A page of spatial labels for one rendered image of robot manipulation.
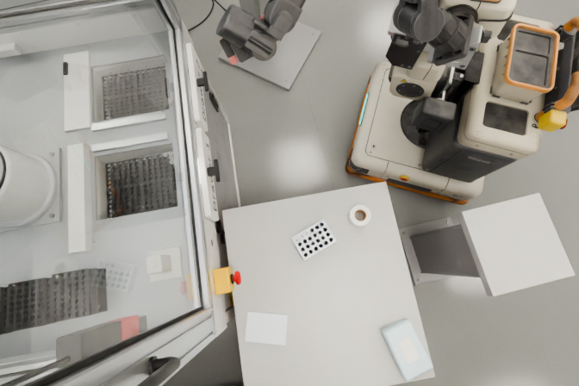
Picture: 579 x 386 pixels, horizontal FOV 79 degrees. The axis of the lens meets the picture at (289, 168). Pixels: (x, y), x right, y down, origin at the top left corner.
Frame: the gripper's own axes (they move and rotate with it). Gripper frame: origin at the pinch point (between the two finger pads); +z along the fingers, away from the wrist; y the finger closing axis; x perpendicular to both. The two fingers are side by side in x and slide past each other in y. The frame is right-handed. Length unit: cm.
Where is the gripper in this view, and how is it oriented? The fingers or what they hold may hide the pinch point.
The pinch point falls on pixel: (244, 36)
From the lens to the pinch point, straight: 99.5
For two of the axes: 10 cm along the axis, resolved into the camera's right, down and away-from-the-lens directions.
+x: 4.0, 7.4, 5.5
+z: -3.3, -4.4, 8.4
